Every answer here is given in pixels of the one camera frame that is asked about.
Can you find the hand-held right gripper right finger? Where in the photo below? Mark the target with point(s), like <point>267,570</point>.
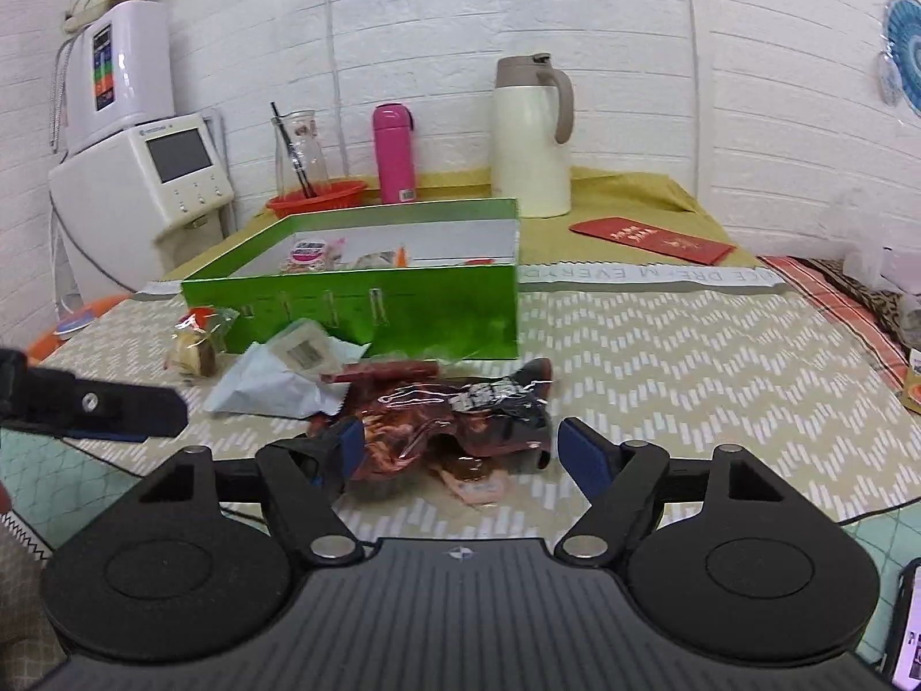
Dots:
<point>584,457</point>

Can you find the blue round wall decoration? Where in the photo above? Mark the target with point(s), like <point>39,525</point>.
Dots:
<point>905,50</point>

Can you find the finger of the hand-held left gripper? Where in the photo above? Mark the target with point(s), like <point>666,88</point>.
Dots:
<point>108,407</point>

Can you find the dark red meat snack packet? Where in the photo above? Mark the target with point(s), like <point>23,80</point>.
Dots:
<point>432,417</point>

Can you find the orange plastic basin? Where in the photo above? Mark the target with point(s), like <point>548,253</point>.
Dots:
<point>50,338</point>

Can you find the small orange packet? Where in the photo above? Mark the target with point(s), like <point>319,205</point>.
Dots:
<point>912,385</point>

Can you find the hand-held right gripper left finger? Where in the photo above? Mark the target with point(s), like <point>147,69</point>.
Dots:
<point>351,446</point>

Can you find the smartphone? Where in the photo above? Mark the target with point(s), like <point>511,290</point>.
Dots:
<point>908,626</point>

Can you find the cream bun snack packet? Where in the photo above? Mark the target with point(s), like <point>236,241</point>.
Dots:
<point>374,258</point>

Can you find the leopard print cloth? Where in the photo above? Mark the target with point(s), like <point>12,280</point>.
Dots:
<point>870,302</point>

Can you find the green cardboard box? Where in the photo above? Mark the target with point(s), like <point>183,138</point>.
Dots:
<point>403,309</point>

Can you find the yellow green cloth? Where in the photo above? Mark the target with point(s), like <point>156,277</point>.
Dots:
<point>619,198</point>

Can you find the red plastic basket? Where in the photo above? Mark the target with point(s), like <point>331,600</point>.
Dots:
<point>338,198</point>

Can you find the white grey foil packet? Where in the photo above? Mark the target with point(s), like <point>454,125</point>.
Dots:
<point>266,389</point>

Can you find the clear plastic bag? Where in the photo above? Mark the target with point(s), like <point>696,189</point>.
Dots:
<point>881,259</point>

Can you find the red sausage stick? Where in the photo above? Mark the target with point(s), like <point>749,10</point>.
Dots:
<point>388,372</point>

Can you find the cream thermal jug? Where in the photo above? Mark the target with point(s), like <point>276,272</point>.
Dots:
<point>529,151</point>

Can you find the white water purifier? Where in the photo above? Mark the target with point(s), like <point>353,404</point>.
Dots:
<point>137,65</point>

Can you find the glass carafe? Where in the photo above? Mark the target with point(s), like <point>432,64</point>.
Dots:
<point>316,151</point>

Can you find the black straw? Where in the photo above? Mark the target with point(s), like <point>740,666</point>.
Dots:
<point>291,151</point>

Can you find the white water dispenser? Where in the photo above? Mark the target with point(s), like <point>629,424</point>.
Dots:
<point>115,209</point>

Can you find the pink thermos bottle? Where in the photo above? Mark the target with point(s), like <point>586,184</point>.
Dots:
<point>396,155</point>

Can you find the red envelope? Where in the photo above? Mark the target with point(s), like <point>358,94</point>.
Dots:
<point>647,239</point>

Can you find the clear red corner cake packet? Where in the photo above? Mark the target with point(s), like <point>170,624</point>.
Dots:
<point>198,345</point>

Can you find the patterned tablecloth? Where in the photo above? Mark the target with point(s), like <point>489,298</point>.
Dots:
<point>683,389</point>

